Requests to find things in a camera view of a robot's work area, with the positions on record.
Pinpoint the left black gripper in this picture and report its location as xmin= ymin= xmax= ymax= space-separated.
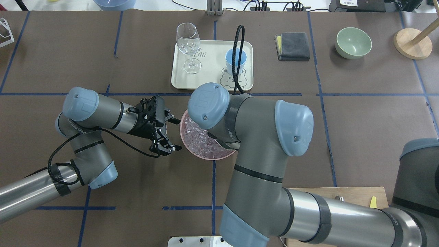
xmin=129 ymin=96 xmax=182 ymax=157

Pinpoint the green ceramic bowl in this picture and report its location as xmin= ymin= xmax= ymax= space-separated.
xmin=335 ymin=27 xmax=372 ymax=59

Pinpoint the clear wine glass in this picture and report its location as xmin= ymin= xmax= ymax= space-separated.
xmin=176 ymin=22 xmax=202 ymax=74

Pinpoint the cream plastic tray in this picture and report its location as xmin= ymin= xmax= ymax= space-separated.
xmin=171 ymin=40 xmax=254 ymax=91

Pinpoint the grey folded cloth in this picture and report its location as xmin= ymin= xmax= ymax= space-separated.
xmin=275 ymin=32 xmax=310 ymax=61

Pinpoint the wooden cutting board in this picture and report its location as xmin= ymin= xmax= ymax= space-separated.
xmin=283 ymin=187 xmax=397 ymax=247

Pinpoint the light blue plastic cup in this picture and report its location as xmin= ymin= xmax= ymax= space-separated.
xmin=225 ymin=48 xmax=247 ymax=77

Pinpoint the wooden mug tree stand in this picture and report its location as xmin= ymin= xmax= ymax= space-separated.
xmin=393 ymin=0 xmax=438 ymax=60

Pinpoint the white wire cup rack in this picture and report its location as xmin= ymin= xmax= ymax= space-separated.
xmin=0 ymin=18 xmax=15 ymax=47

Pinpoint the yellow plastic knife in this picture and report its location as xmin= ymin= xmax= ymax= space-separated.
xmin=369 ymin=196 xmax=377 ymax=209

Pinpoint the aluminium frame post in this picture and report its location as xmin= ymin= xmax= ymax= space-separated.
xmin=206 ymin=0 xmax=224 ymax=16

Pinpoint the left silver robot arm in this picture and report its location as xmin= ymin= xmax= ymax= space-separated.
xmin=0 ymin=86 xmax=181 ymax=223

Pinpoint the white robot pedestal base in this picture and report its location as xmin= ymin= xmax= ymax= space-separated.
xmin=167 ymin=236 xmax=229 ymax=247

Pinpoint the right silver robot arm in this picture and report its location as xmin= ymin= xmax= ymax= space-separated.
xmin=188 ymin=82 xmax=438 ymax=247

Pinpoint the pink bowl of ice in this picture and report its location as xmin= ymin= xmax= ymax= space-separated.
xmin=180 ymin=110 xmax=236 ymax=161

